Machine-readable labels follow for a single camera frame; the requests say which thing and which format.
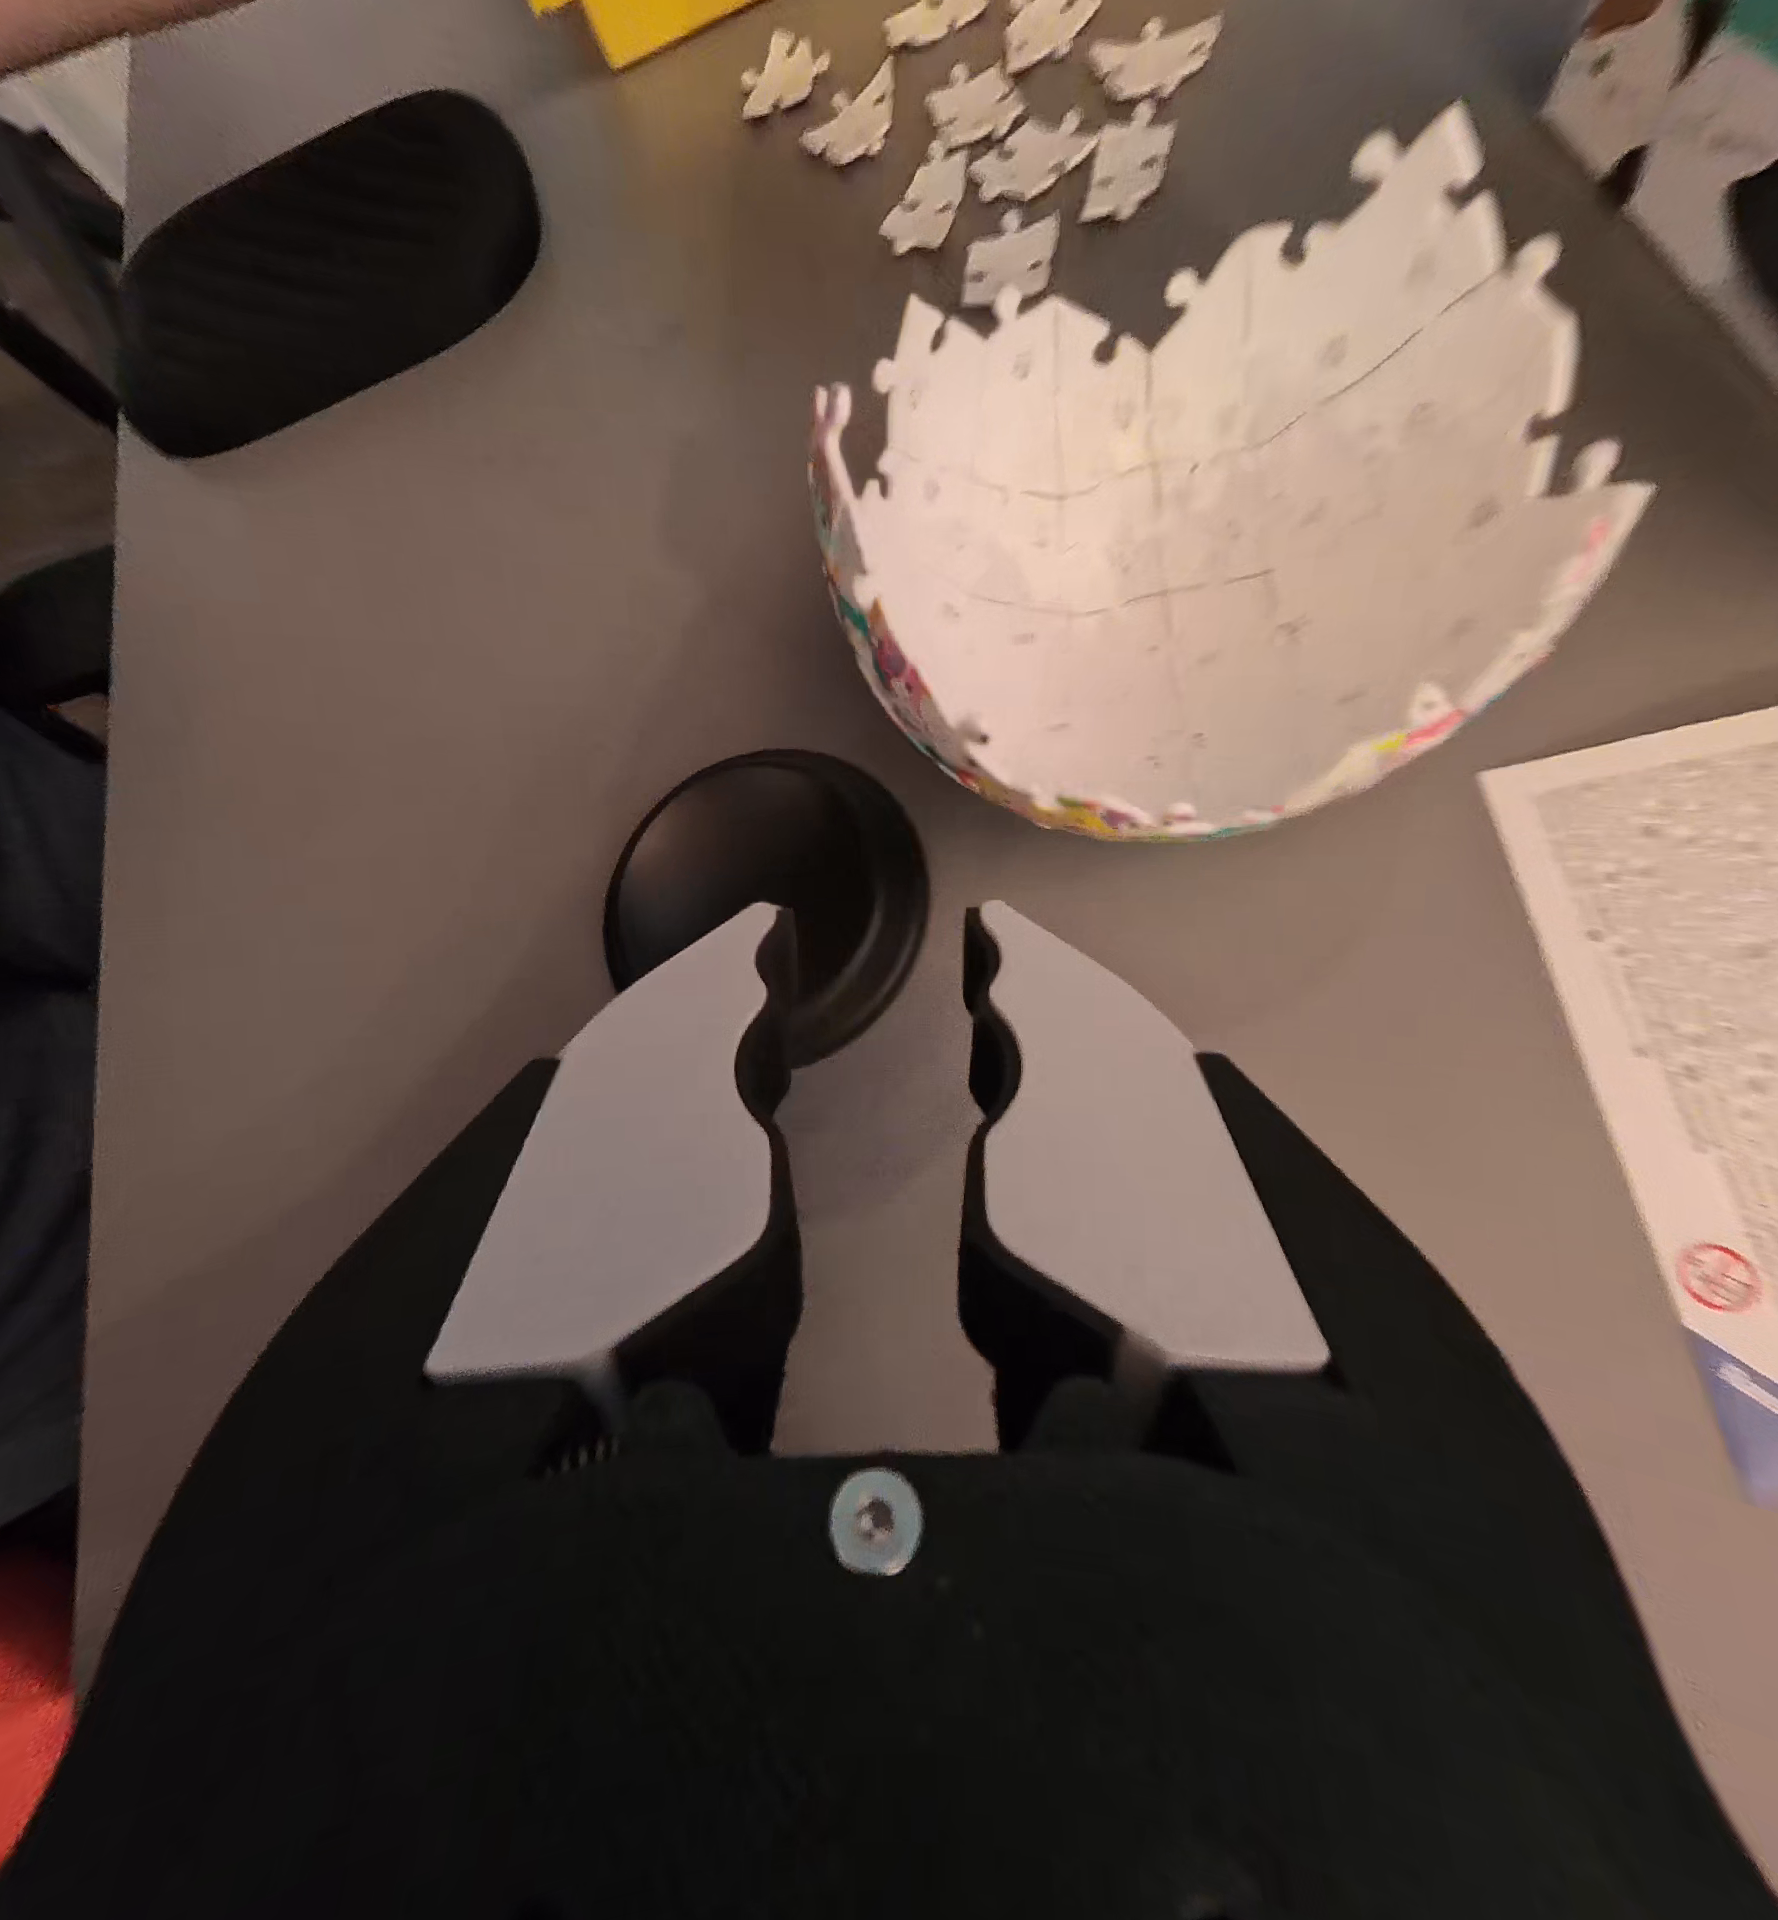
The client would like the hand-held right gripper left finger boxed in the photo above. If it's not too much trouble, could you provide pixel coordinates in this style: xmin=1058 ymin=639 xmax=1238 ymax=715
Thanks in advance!
xmin=422 ymin=899 xmax=805 ymax=1452

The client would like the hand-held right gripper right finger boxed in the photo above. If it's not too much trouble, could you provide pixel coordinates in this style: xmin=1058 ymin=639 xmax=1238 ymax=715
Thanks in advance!
xmin=959 ymin=898 xmax=1336 ymax=1452

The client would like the partly built puzzle ball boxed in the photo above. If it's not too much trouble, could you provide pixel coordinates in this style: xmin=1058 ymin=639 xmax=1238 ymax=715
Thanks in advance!
xmin=812 ymin=102 xmax=1656 ymax=841

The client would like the pile of white puzzle pieces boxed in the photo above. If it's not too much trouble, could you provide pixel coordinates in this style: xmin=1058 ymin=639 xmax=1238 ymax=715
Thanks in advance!
xmin=739 ymin=0 xmax=1227 ymax=309

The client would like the person's left forearm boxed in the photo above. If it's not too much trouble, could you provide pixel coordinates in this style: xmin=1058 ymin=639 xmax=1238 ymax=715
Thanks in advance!
xmin=0 ymin=0 xmax=232 ymax=91

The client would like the black round ball stand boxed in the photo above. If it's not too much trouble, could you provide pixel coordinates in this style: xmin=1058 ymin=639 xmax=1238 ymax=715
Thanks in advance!
xmin=604 ymin=750 xmax=932 ymax=1069

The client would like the colourful puzzle box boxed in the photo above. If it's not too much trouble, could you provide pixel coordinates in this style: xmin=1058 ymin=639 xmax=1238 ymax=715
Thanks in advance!
xmin=1541 ymin=0 xmax=1778 ymax=377

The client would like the white instruction leaflet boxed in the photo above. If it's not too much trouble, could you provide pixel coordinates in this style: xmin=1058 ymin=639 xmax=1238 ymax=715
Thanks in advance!
xmin=1479 ymin=693 xmax=1778 ymax=1506

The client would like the yellow plastic bin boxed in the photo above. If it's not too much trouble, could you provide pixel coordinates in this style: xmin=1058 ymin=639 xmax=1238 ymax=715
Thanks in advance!
xmin=529 ymin=0 xmax=771 ymax=69

